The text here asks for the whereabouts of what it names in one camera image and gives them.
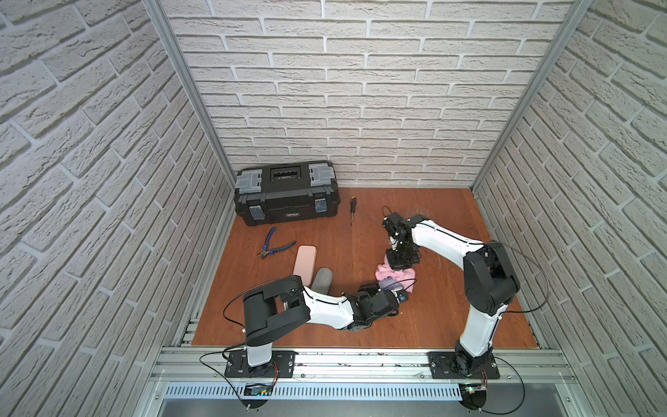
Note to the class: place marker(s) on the black handled screwdriver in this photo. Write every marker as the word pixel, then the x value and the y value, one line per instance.
pixel 353 206

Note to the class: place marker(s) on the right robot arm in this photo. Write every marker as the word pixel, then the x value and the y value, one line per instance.
pixel 489 278

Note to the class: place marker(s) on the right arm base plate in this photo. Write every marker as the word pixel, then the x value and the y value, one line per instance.
pixel 460 365

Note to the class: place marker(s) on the black plastic toolbox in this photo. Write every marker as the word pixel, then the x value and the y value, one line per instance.
pixel 288 192

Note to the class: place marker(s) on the lavender eyeglass case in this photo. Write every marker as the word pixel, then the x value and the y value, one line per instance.
pixel 390 284

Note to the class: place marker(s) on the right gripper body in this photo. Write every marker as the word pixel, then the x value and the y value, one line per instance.
pixel 403 257

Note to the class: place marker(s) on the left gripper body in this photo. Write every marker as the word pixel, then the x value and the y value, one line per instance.
pixel 388 299

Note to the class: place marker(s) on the pink eyeglass case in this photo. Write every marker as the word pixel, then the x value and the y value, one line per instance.
pixel 304 264

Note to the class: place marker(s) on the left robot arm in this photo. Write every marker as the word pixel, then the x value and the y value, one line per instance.
pixel 276 309

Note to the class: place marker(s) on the pink microfiber cloth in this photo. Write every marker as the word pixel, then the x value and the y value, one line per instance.
pixel 406 277

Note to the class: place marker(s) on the grey felt eyeglass case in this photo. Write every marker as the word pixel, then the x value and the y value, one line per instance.
pixel 322 281

